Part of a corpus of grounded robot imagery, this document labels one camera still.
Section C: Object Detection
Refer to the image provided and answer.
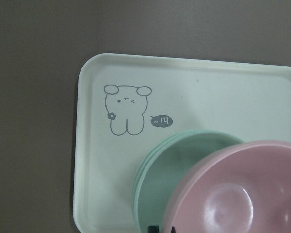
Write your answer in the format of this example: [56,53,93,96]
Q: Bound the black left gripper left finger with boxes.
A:
[147,225,159,233]

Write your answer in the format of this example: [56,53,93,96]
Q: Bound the small pink bowl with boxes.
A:
[162,141,291,233]

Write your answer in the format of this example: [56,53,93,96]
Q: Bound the green bowl stack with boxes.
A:
[132,130,243,233]

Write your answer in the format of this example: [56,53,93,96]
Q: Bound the cream rabbit tray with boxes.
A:
[73,54,291,233]

